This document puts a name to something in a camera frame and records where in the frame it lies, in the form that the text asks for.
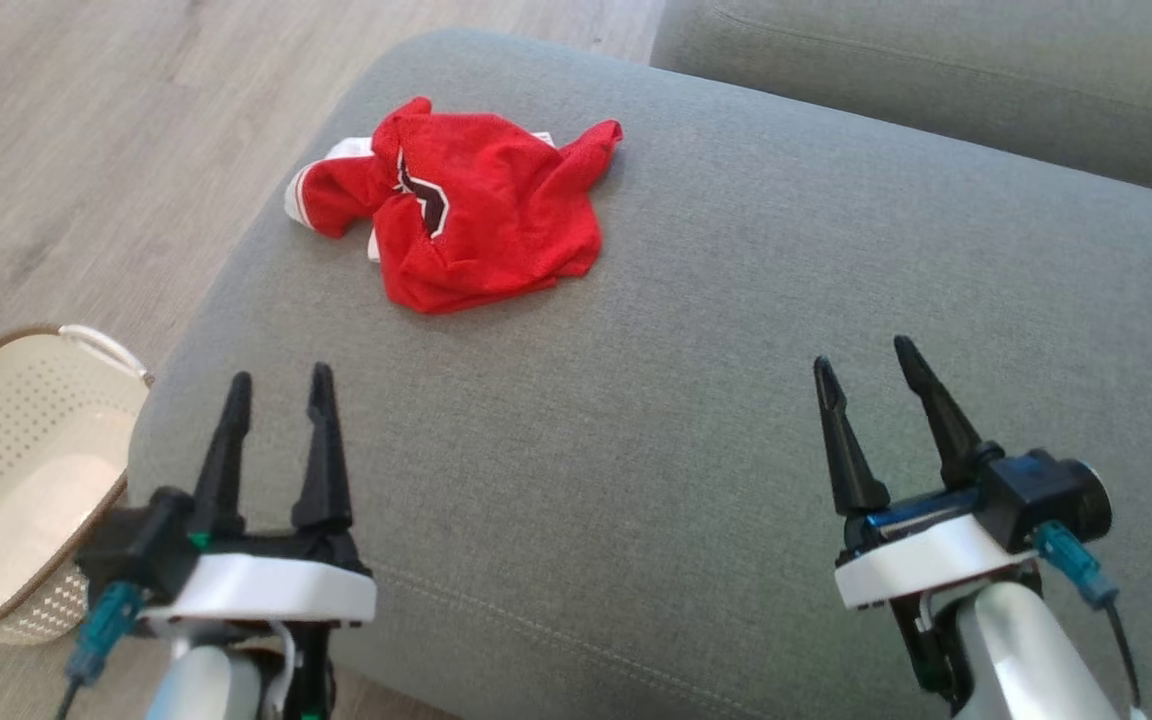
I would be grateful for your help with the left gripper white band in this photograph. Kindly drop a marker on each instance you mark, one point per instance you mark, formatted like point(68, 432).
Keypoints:
point(266, 590)

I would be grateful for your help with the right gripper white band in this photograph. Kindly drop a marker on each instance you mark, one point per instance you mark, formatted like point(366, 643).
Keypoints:
point(916, 570)

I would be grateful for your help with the red jersey with black print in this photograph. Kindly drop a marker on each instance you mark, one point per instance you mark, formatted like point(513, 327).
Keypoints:
point(496, 210)

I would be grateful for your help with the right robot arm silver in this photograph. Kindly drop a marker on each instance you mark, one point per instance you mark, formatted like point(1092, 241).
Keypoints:
point(1016, 650)

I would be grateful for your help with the grey sofa seat cushion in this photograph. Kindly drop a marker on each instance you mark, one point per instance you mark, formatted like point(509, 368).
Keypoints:
point(686, 400)

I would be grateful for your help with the cream perforated laundry basket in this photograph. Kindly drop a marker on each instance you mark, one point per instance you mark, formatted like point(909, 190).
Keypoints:
point(26, 470)

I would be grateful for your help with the grey sofa back cushion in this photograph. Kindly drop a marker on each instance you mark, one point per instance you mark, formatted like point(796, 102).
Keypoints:
point(936, 80)

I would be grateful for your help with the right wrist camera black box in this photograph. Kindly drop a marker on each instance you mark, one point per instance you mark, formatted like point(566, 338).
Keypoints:
point(1041, 495)

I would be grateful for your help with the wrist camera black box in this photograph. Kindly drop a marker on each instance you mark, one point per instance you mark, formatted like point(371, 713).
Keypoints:
point(136, 545)
point(1041, 495)

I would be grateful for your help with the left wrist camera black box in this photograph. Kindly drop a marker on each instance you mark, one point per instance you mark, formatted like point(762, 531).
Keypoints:
point(136, 545)

